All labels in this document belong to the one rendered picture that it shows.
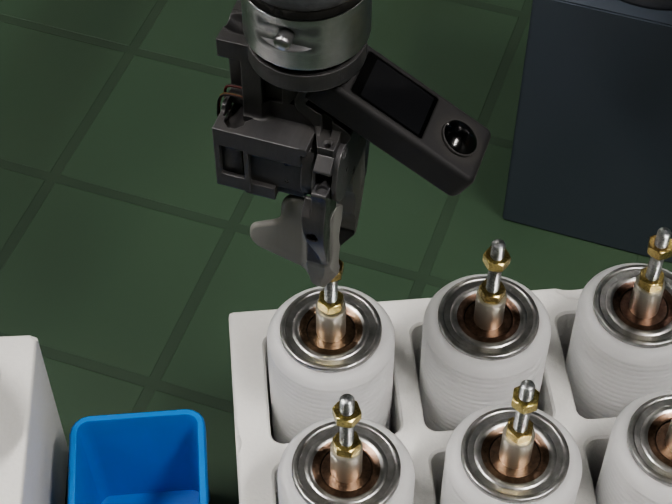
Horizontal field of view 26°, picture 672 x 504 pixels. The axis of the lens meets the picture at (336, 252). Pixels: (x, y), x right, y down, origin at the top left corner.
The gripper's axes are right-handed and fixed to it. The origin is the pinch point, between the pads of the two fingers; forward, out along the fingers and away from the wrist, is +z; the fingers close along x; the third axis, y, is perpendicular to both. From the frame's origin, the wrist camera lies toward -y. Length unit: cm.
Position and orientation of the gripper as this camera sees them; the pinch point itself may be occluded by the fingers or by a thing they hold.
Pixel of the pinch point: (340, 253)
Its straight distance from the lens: 100.6
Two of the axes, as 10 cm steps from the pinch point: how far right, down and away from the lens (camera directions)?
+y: -9.5, -2.5, 2.0
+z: 0.0, 6.2, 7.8
